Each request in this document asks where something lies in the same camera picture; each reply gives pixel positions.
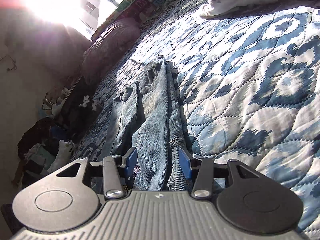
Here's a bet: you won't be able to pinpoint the blue denim jacket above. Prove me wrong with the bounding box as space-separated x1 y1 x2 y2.
98 55 192 191

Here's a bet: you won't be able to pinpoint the black folded clothes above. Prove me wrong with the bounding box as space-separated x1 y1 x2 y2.
58 95 104 138

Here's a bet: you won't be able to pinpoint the white rolled quilted cloth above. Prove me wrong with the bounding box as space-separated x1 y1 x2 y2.
47 140 75 173

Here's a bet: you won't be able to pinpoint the cluttered bedside shelf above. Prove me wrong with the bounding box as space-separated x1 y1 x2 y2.
39 75 81 118

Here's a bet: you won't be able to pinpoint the blue white patterned quilt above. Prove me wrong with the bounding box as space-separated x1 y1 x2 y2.
74 0 319 239

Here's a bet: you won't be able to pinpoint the pink pillow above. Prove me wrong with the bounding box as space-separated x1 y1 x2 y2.
81 18 140 85

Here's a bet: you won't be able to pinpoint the colourful alphabet foam mat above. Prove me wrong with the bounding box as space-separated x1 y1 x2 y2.
91 0 167 42

